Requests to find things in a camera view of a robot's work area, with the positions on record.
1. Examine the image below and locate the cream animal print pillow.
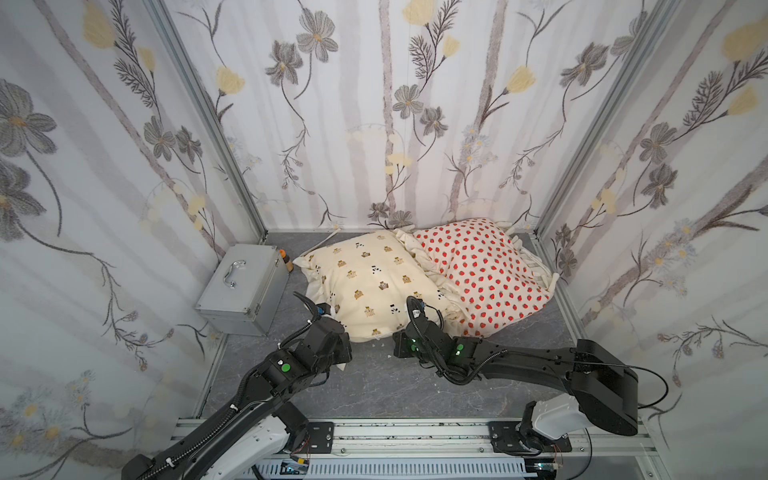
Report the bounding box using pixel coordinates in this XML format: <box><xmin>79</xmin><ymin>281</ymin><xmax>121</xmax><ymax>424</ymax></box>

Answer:
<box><xmin>294</xmin><ymin>231</ymin><xmax>465</xmax><ymax>343</ymax></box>

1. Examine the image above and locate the strawberry print ruffled pillow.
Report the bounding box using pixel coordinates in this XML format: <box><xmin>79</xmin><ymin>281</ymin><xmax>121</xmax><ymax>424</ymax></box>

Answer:
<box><xmin>395</xmin><ymin>218</ymin><xmax>560</xmax><ymax>338</ymax></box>

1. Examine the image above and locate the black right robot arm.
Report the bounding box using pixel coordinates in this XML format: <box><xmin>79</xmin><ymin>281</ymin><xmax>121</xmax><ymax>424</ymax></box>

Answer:
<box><xmin>393</xmin><ymin>311</ymin><xmax>646</xmax><ymax>436</ymax></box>

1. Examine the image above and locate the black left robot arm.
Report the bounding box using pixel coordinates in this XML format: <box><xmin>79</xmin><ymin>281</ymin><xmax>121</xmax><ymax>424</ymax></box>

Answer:
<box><xmin>121</xmin><ymin>316</ymin><xmax>351</xmax><ymax>479</ymax></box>

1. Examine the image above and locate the small orange bottle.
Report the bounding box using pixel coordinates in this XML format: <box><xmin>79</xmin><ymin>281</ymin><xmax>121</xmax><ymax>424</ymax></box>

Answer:
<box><xmin>279</xmin><ymin>249</ymin><xmax>294</xmax><ymax>272</ymax></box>

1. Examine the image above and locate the silver metal case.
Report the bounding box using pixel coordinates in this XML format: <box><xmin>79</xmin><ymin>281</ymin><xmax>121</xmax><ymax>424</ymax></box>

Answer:
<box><xmin>195</xmin><ymin>244</ymin><xmax>289</xmax><ymax>336</ymax></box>

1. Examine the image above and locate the white cord on floor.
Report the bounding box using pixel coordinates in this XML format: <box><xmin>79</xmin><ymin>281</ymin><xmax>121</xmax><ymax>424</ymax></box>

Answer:
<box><xmin>299</xmin><ymin>224</ymin><xmax>344</xmax><ymax>256</ymax></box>

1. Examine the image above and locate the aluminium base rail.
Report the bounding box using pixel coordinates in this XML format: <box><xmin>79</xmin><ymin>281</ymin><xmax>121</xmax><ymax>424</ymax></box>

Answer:
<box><xmin>201</xmin><ymin>417</ymin><xmax>671</xmax><ymax>479</ymax></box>

